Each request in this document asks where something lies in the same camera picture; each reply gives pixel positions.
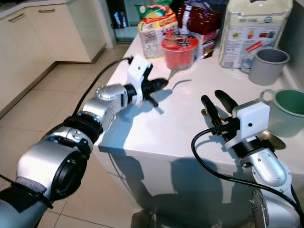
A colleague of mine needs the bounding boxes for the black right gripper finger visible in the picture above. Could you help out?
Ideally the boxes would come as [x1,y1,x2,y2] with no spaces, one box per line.
[200,95,225,129]
[214,89,238,115]

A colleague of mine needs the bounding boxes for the red instant noodle bowl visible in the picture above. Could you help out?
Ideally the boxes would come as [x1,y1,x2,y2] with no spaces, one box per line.
[160,34,200,71]

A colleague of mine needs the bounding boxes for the white table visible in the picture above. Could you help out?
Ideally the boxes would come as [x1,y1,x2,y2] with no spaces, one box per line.
[97,28,304,228]

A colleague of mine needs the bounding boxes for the grey mug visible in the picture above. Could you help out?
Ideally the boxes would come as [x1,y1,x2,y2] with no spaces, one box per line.
[240,47,291,86]

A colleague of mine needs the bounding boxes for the yellow green snack package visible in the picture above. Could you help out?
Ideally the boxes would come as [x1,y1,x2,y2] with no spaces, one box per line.
[135,1,180,60]

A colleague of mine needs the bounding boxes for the green mug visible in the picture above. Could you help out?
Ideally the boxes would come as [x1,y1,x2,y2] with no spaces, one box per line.
[259,88,304,139]

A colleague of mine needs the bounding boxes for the dark red snack package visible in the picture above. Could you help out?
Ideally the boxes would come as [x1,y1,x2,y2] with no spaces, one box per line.
[177,1,222,59]

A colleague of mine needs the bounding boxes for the cream kitchen cabinets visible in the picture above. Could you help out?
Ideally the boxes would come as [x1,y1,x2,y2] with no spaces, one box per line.
[0,0,108,115]

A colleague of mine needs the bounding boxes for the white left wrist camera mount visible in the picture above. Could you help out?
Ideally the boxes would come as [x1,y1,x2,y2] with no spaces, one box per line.
[127,54,154,106]

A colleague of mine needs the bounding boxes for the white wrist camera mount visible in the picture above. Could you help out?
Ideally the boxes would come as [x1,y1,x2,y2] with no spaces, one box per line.
[224,100,271,151]
[127,54,154,106]

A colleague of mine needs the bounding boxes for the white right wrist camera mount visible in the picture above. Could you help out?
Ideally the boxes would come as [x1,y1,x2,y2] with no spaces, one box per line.
[224,100,271,151]

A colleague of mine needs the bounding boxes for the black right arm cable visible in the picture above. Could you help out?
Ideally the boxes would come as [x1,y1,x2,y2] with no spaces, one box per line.
[190,126,304,217]

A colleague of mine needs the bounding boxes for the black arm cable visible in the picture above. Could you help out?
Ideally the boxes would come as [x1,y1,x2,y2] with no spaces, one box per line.
[74,56,133,117]
[190,126,304,217]

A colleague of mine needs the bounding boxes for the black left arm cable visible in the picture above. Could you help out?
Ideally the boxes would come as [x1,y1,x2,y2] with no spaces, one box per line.
[74,56,133,117]

